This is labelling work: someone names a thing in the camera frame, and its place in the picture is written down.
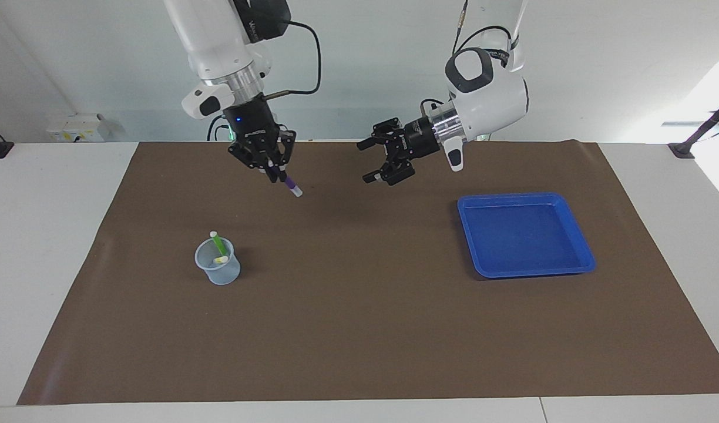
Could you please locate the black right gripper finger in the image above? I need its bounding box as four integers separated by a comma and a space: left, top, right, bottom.
227, 141, 269, 172
267, 129, 297, 184

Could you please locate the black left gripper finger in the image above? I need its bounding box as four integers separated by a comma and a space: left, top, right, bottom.
362, 150, 417, 186
357, 119, 407, 152

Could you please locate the purple marker pen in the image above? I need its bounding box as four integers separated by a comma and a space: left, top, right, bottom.
279, 169, 303, 197

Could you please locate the translucent plastic cup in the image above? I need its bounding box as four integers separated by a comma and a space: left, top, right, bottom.
194, 237, 241, 286

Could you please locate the blue plastic tray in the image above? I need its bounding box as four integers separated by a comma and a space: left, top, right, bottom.
457, 193, 597, 279

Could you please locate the brown table mat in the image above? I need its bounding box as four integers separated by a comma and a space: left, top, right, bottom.
17, 140, 719, 406

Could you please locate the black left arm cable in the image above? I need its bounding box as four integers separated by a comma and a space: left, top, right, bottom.
418, 0, 516, 118

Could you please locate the black camera stand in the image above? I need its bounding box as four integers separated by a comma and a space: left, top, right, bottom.
668, 94, 719, 159

